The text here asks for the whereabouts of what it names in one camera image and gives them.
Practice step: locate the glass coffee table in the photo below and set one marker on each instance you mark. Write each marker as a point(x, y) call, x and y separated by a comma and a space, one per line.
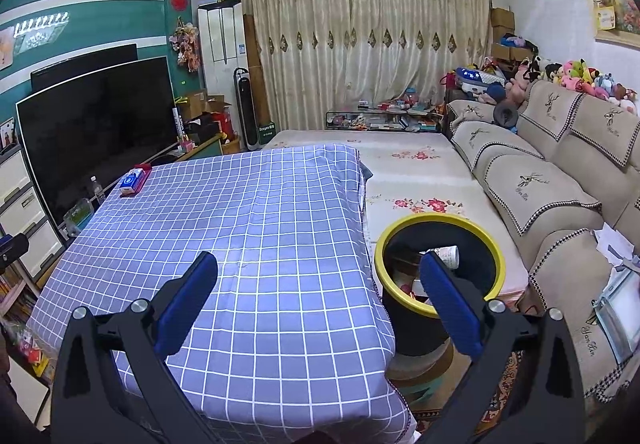
point(385, 120)

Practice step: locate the red bag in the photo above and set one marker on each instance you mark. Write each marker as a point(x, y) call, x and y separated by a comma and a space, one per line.
point(225, 126)

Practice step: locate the clear water bottle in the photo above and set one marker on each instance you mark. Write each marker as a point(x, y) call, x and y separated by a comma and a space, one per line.
point(98, 191)

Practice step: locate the black tower fan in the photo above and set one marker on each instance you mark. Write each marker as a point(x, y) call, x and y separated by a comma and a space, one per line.
point(247, 109)

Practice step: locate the clear plastic folder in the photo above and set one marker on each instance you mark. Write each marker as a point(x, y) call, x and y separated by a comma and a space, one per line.
point(622, 319)

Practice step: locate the crystal wall ornament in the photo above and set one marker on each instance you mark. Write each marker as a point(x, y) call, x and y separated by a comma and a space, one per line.
point(40, 31)

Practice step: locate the blue and white box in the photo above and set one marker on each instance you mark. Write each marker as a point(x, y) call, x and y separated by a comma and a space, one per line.
point(131, 181)

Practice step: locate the pink wall picture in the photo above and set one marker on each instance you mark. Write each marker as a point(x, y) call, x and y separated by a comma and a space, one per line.
point(6, 49)

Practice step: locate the brown round board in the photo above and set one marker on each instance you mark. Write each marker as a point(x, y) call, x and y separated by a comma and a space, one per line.
point(425, 371)

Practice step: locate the white standing air conditioner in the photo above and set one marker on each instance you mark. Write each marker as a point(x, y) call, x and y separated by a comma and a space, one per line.
point(222, 49)

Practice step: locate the large black television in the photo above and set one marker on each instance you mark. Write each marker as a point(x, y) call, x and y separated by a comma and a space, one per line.
point(95, 134)

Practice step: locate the hanging flower decoration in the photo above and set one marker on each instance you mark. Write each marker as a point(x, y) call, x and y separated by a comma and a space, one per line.
point(186, 46)

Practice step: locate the floral mattress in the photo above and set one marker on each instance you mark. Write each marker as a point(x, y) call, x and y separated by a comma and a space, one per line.
point(415, 174)

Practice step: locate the dark grey round cushion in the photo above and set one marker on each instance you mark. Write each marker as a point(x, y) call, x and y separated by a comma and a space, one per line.
point(504, 114)

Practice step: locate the black bin with yellow rim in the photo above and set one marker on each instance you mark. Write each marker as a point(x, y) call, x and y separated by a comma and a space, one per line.
point(492, 254)

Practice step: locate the shelf of books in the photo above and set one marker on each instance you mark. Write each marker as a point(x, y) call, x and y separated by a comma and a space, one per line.
point(20, 309)

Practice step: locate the blue checked tablecloth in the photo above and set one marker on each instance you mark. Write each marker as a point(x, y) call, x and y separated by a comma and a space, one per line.
point(275, 249)

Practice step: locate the pile of plush toys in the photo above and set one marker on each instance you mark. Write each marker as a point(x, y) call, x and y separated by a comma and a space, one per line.
point(575, 74)

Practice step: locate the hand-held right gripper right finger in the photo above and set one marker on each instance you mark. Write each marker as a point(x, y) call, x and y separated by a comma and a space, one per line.
point(450, 304)

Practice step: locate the stack of cardboard boxes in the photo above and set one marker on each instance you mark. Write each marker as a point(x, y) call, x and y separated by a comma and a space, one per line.
point(502, 24)

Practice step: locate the teal plastic stool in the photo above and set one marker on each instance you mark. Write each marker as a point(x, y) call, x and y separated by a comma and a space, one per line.
point(417, 396)

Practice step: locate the white drawer cabinet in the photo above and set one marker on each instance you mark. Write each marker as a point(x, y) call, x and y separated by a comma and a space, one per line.
point(20, 209)

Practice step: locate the beige sofa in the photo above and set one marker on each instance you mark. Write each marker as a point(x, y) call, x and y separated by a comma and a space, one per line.
point(560, 174)

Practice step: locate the clear plastic container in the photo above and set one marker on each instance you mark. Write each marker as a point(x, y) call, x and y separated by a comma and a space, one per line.
point(79, 216)

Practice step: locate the blue star printed bag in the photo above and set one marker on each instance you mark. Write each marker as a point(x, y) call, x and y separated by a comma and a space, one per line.
point(475, 80)

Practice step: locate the small photo frame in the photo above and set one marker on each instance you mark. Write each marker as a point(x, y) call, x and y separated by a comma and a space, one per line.
point(7, 134)

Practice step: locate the open cardboard box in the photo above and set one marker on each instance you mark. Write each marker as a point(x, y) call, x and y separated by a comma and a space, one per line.
point(197, 104)

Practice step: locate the beige curtain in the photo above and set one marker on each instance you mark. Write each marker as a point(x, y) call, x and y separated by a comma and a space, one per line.
point(365, 14)

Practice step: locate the white papers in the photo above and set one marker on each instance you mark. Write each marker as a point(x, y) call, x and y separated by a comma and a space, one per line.
point(615, 244)

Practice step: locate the white upright stick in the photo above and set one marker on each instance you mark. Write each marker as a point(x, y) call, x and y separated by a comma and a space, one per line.
point(178, 124)

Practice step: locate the small black television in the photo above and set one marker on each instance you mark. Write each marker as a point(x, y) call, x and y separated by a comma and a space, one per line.
point(80, 61)

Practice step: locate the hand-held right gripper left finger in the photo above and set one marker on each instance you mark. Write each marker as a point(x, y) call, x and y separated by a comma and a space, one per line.
point(187, 304)

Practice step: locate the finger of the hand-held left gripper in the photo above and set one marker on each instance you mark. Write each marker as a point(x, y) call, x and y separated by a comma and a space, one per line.
point(14, 244)

